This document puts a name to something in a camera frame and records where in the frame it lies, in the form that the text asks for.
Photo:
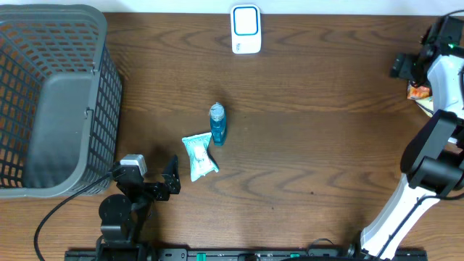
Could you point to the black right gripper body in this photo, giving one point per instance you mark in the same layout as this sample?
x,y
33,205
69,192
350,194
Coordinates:
x,y
408,65

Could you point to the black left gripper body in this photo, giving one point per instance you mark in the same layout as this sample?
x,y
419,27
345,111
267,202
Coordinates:
x,y
154,191

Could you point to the small orange box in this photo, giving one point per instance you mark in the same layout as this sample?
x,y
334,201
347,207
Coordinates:
x,y
415,92

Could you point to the light teal candy packet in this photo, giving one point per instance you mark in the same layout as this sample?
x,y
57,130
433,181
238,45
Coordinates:
x,y
197,149

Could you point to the yellow snack bag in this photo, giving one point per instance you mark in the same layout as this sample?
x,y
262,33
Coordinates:
x,y
426,104

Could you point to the teal mouthwash bottle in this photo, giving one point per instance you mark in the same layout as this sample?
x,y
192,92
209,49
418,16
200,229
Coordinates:
x,y
218,124

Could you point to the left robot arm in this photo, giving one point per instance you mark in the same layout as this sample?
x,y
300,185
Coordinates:
x,y
123,215

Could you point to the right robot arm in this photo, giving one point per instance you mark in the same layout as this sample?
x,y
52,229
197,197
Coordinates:
x,y
429,171

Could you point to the white barcode scanner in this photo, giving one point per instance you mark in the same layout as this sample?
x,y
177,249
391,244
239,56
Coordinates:
x,y
246,33

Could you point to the grey plastic mesh basket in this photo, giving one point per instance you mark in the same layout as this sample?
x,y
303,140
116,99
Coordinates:
x,y
60,101

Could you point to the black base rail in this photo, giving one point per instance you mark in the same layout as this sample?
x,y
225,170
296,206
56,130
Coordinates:
x,y
209,255

